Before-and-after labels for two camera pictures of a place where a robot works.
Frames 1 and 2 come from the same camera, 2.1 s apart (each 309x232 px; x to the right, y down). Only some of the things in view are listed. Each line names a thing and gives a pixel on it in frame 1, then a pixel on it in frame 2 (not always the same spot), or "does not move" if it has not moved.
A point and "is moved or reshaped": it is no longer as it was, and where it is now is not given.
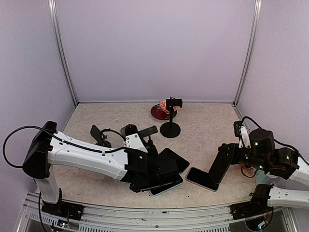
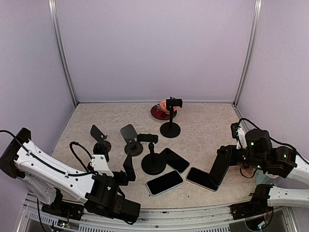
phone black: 219,164 does not move
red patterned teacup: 162,106 does not move
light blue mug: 261,178 does not move
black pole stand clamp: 148,132 is moved or reshaped
